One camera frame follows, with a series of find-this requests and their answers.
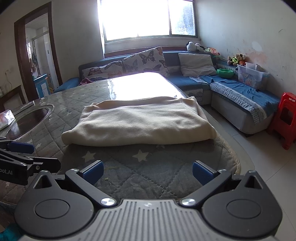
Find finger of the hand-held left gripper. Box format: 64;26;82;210
0;149;62;173
0;137;35;154

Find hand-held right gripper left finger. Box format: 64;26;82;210
33;160;117;207

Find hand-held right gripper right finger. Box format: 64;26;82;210
180;159;263;207

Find cream shirt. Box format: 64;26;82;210
61;96;217;147

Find hanging clothes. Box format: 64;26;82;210
29;52;38;75

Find round metal table recess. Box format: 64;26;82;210
6;103;55;141

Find white pink tissue pack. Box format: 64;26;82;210
0;110;16;130

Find white flat remote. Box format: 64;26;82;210
13;102;35;115

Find dark wooden sideboard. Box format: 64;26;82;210
0;85;26;112

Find teal clothing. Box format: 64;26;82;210
0;224;21;241

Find blue cabinet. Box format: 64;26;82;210
33;74;50;98

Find blue patterned sofa cover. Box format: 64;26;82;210
190;74;281;124

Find blue corner sofa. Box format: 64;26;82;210
54;50;281;135

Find green bowl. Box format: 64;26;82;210
216;69;235;78

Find red plastic stool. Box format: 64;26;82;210
267;92;296;151

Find small butterfly print cushion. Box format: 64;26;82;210
81;61;123;80

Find clear plastic storage box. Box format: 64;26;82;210
236;62;270;90

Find grey cushion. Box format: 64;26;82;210
178;53;217;77

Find brown teddy plush toy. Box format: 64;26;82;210
227;53;247;66

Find orange green plush toy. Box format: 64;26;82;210
205;47;220;57

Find large butterfly print cushion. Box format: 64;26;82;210
122;46;170;78

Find black and white plush toy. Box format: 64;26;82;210
186;41;207;52

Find window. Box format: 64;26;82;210
97;0;199;43

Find brown door frame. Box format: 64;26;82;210
14;1;63;100

